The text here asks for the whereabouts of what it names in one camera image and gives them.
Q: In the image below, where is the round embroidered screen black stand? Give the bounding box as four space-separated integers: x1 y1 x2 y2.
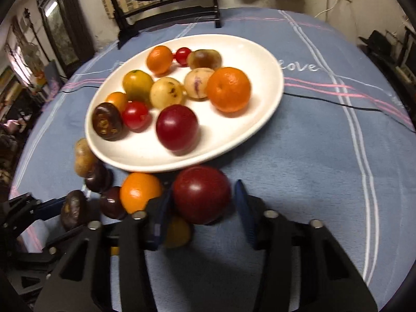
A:
102 0 222 50

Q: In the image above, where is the red cherry tomato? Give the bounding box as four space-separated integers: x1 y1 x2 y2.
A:
175 47 192 67
122 101 152 131

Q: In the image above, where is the tan brown round fruit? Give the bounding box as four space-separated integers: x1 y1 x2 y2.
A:
74 156 98 177
75 137 96 160

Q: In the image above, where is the black hat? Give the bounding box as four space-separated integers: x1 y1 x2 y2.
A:
357 30 395 51

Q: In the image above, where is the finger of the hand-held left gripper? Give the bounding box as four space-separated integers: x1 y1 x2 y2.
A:
15 226 90 265
0 192 69 235

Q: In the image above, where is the dark purple plum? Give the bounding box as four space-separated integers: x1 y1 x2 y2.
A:
99 186 127 220
84 162 114 193

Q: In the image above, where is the small orange kumquat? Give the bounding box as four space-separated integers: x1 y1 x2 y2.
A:
105 92 129 113

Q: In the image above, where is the yellow green-topped citrus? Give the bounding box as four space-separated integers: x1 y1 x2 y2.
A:
122 70 154 102

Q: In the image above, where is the grey chair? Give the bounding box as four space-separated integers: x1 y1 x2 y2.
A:
42 60 69 95

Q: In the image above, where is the dark carved wooden frame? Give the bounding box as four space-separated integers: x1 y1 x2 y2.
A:
35 0 95 79

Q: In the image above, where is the black desk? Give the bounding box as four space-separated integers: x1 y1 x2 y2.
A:
357 39 416 105

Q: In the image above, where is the brownish purple pepino melon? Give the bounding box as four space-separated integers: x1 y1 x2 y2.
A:
186 49 223 71

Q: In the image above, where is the yellow spotted pepino melon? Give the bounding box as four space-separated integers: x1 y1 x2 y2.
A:
149 77 185 109

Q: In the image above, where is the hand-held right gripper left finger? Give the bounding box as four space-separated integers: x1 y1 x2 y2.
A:
34 190 174 312

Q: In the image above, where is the white cable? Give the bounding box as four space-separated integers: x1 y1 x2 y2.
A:
314 0 342 18

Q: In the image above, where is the large orange mandarin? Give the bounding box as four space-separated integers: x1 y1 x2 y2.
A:
207 67 252 113

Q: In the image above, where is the white oval plate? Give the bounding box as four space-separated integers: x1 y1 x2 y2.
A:
85 34 285 173

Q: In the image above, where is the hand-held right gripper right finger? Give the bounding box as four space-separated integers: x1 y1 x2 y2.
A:
235 179 379 312

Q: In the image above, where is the blue striped tablecloth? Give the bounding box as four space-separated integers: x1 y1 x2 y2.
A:
10 6 416 312

